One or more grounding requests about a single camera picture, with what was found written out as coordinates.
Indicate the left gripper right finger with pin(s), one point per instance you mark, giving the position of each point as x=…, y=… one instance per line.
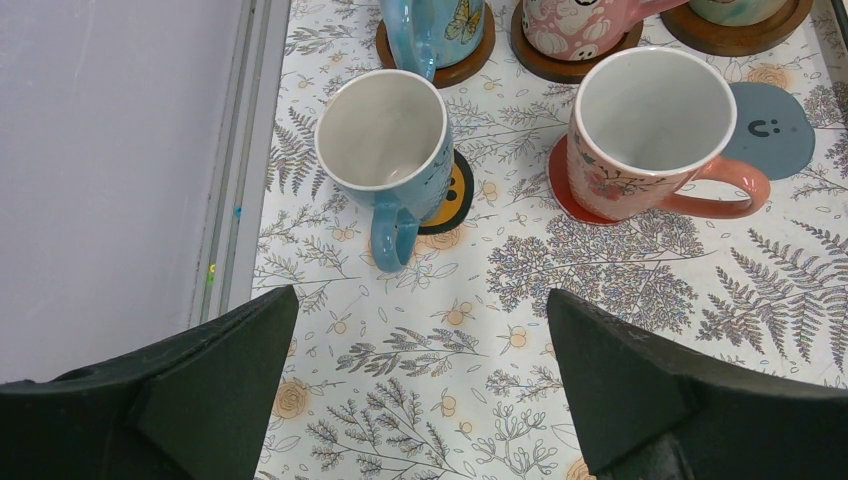
x=645, y=407

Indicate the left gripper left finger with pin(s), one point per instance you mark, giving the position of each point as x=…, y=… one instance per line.
x=195, y=405

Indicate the red apple coaster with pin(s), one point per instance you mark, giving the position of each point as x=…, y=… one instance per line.
x=561, y=192

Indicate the orange smiley coaster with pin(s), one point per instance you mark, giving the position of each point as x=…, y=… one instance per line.
x=458, y=200

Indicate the pink small mug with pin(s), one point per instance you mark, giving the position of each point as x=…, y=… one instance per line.
x=647, y=130

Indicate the grey blue coaster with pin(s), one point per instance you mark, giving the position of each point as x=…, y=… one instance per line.
x=772, y=132

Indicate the blue floral mug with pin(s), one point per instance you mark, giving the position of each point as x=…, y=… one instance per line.
x=385, y=139

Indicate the brown wooden coaster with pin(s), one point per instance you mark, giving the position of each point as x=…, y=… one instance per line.
x=734, y=41
x=470, y=60
x=559, y=71

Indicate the pink large mug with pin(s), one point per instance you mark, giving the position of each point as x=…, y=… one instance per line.
x=578, y=30

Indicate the cream mug front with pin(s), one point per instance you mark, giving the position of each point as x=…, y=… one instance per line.
x=736, y=13

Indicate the yellow inside blue mug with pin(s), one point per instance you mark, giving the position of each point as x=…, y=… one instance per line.
x=430, y=30

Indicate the floral tablecloth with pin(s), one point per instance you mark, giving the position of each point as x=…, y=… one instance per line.
x=445, y=370

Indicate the white strawberry tray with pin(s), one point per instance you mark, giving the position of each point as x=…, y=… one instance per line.
x=840, y=12

